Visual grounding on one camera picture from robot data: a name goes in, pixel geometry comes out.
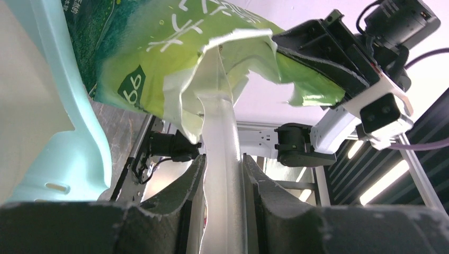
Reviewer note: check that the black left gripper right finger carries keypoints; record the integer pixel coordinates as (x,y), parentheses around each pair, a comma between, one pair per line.
(279,222)

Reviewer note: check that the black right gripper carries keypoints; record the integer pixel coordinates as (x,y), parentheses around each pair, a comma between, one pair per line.
(328,47)

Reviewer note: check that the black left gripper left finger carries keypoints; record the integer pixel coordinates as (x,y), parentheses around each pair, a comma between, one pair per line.
(168,222)

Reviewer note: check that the translucent plastic litter scoop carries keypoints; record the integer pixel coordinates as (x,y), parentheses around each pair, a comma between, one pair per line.
(223,185)

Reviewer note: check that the teal plastic litter box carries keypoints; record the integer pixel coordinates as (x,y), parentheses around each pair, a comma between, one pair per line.
(52,145)

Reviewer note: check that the green litter bag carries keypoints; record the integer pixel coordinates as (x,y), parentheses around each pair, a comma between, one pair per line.
(160,57)

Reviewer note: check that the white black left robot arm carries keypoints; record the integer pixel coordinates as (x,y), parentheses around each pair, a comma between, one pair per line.
(168,147)

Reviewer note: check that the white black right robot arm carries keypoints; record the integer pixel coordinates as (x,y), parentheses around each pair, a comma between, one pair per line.
(392,29)

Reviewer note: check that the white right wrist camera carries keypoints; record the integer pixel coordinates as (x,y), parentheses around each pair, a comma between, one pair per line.
(385,112)

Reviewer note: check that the aluminium rail frame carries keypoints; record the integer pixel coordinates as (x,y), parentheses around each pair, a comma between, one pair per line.
(364,176)

